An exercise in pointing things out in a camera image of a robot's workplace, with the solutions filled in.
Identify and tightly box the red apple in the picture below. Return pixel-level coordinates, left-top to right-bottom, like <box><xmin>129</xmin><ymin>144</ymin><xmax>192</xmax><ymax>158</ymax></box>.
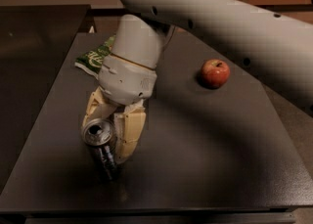
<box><xmin>201</xmin><ymin>59</ymin><xmax>230</xmax><ymax>89</ymax></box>

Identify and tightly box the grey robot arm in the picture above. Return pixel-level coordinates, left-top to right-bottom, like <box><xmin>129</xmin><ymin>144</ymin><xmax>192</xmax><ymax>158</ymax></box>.
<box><xmin>82</xmin><ymin>0</ymin><xmax>313</xmax><ymax>163</ymax></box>

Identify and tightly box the silver redbull can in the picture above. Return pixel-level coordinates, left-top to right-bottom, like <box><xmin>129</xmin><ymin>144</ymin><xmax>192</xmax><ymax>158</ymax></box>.
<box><xmin>81</xmin><ymin>118</ymin><xmax>118</xmax><ymax>181</ymax></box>

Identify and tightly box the green chip bag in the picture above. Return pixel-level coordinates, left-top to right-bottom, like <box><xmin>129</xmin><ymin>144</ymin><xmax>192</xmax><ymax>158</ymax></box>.
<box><xmin>74</xmin><ymin>34</ymin><xmax>115</xmax><ymax>78</ymax></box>

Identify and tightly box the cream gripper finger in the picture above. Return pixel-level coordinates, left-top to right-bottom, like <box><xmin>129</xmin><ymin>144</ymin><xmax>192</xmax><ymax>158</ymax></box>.
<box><xmin>81</xmin><ymin>88</ymin><xmax>117</xmax><ymax>129</ymax></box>
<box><xmin>113</xmin><ymin>100</ymin><xmax>146</xmax><ymax>164</ymax></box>

